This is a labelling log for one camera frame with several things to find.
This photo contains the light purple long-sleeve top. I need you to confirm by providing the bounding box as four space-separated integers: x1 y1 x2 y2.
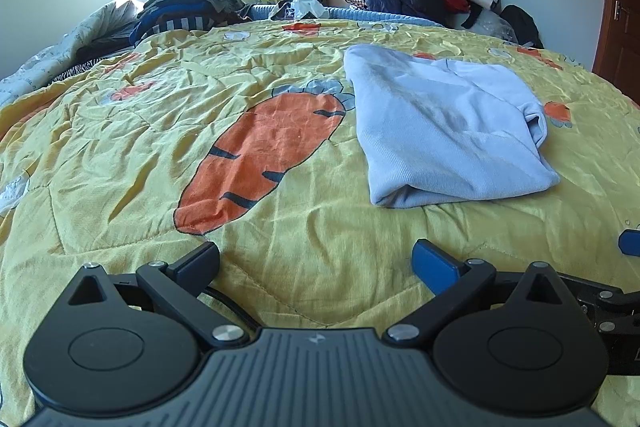
344 44 561 210

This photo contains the pile of dark clothes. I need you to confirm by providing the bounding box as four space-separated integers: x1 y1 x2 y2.
129 0 253 46

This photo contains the navy blue jacket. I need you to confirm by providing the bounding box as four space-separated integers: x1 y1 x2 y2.
360 0 453 28

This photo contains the black backpack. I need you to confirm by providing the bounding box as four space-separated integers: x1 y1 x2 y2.
500 4 545 49

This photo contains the black and white striped cloth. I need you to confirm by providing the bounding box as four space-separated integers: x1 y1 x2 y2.
50 56 108 84

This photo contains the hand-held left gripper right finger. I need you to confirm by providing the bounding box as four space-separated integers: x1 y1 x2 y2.
382 238 581 350

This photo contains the yellow carrot print blanket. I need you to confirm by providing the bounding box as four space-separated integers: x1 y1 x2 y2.
0 18 640 413

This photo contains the white plastic bag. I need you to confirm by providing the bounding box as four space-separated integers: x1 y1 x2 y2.
270 0 327 20

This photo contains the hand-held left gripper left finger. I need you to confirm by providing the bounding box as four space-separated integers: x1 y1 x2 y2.
61 241 251 350

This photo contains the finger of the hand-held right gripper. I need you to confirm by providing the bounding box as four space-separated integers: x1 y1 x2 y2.
618 231 640 256
559 273 640 333

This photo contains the blue knitted blanket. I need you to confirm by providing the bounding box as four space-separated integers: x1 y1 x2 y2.
250 4 446 28

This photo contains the white printed quilt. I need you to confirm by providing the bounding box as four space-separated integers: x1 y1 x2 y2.
0 0 146 108

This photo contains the black cable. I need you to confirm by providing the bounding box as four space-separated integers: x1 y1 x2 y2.
200 286 262 329

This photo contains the clear plastic bag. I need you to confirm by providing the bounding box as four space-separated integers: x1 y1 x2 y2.
472 9 519 44

